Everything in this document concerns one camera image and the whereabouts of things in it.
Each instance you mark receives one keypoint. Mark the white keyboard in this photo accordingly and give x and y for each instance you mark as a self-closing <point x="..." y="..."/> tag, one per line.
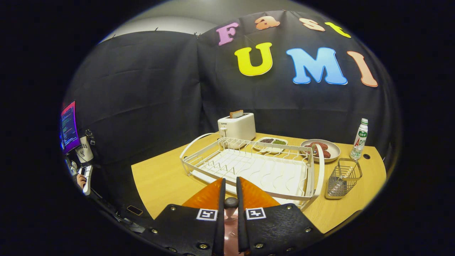
<point x="87" y="177"/>

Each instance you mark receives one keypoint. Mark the beige round plate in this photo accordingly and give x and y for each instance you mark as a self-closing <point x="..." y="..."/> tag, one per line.
<point x="334" y="151"/>

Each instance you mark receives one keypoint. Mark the brown sausage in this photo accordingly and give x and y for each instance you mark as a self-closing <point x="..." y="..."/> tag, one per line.
<point x="320" y="145"/>
<point x="326" y="154"/>

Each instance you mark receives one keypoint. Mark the black backdrop cloth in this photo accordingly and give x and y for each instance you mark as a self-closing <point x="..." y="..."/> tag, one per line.
<point x="142" y="106"/>

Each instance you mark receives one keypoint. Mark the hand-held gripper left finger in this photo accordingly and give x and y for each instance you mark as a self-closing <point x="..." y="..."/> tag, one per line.
<point x="219" y="231"/>

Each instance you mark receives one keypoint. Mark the black smartphone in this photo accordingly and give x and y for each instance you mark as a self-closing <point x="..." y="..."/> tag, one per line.
<point x="135" y="210"/>

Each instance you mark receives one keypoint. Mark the pink plate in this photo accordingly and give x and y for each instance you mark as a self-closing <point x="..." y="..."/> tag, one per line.
<point x="231" y="238"/>

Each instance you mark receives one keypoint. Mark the white dish rack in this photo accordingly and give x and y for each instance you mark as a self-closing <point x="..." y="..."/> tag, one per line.
<point x="270" y="174"/>

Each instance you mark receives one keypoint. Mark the white green label bottle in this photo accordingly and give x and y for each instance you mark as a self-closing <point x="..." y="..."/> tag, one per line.
<point x="359" y="142"/>

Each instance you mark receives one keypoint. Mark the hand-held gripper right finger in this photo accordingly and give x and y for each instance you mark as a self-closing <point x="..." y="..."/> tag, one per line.
<point x="242" y="231"/>

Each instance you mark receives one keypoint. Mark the white toaster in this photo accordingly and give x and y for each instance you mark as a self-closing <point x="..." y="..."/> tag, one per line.
<point x="238" y="126"/>

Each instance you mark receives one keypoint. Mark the toast bread slice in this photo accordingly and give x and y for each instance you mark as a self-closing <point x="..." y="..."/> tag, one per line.
<point x="236" y="114"/>

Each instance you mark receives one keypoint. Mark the computer monitor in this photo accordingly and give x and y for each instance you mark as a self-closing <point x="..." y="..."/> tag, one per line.
<point x="69" y="126"/>

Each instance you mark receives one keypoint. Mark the white divided grain tray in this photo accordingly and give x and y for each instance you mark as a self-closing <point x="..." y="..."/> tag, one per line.
<point x="263" y="147"/>

